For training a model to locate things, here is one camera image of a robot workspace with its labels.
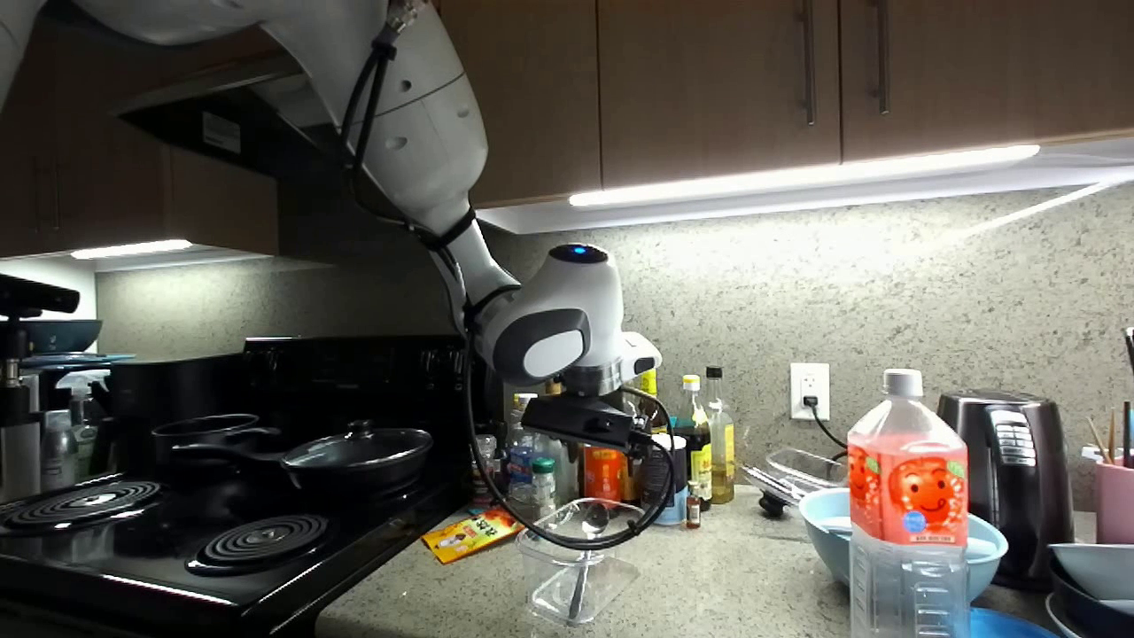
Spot black pot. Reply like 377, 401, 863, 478
149, 406, 286, 524

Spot pink utensil holder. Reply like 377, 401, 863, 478
1091, 457, 1134, 545

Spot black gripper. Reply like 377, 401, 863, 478
517, 392, 658, 453

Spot clear bottle white cap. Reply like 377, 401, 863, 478
504, 427, 546, 524

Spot white wall outlet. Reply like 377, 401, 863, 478
788, 359, 831, 425

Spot orange drink bottle white cap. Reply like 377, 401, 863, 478
843, 365, 976, 638

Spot black electric kettle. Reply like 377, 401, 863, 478
934, 391, 1076, 595

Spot small jar green cap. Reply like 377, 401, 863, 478
528, 457, 562, 518

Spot wooden upper cabinet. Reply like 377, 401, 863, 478
435, 0, 1134, 213

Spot clear glass cup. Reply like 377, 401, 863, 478
517, 491, 657, 632

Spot dark jar white lid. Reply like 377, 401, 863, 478
653, 427, 694, 532

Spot range hood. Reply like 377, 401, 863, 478
117, 67, 360, 183

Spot metal cabinet handle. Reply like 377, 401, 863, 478
863, 0, 892, 118
789, 0, 817, 122

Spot black frying pan with lid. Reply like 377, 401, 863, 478
281, 421, 439, 500

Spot black stove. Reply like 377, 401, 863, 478
0, 334, 472, 638

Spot yellow seasoning packet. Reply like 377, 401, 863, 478
417, 505, 526, 571

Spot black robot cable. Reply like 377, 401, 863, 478
340, 33, 684, 552

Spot clear spray bottle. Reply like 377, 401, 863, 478
49, 365, 112, 478

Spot dark blue bowl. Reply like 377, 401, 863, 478
1042, 538, 1134, 638

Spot light blue bowl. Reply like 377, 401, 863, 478
798, 485, 1015, 595

